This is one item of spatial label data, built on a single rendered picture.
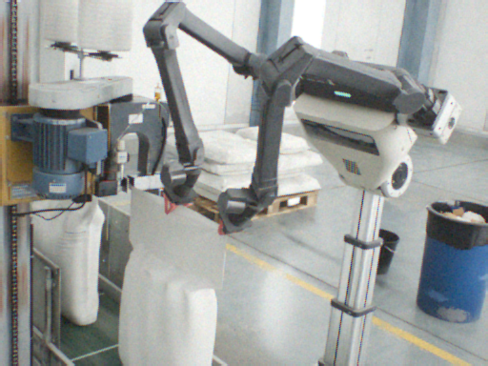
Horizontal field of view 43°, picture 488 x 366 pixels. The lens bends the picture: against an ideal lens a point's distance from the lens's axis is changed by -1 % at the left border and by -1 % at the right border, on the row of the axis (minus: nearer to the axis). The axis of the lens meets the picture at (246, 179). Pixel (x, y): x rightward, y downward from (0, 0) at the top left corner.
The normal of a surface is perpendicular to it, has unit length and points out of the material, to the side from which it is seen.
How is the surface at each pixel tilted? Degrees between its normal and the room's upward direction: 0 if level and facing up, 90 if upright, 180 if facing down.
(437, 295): 93
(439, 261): 93
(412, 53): 90
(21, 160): 90
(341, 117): 40
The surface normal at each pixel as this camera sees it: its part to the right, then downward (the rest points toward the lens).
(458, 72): -0.73, 0.11
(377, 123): -0.40, -0.66
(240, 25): 0.67, 0.26
